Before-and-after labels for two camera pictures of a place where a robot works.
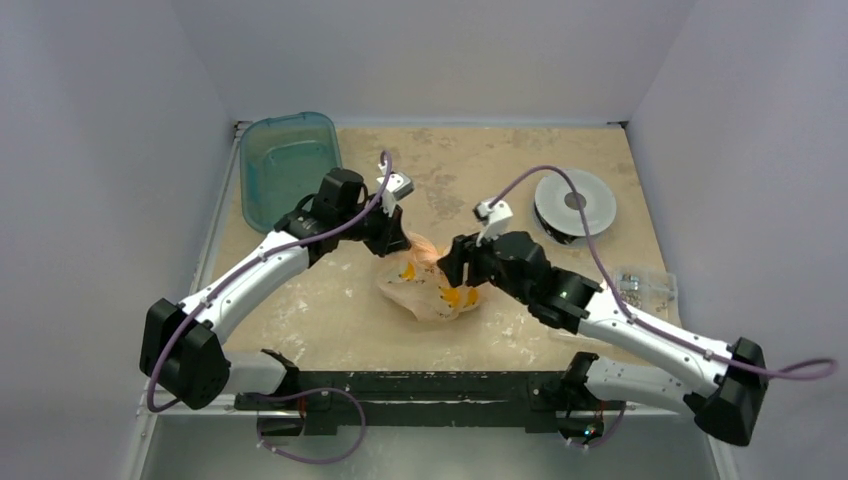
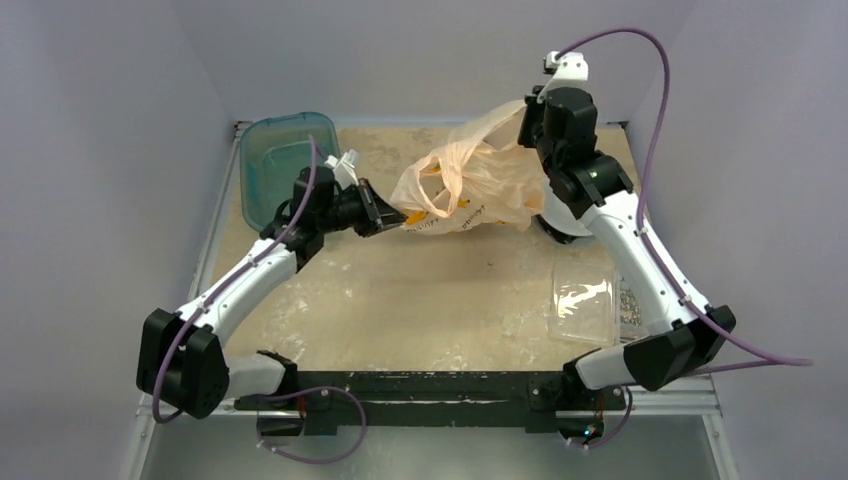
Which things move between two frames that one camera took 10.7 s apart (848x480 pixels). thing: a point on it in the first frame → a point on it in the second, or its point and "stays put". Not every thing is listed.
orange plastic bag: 416,281 → 484,176
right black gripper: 465,259 → 530,132
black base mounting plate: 539,401 stays put
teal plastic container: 281,160 stays put
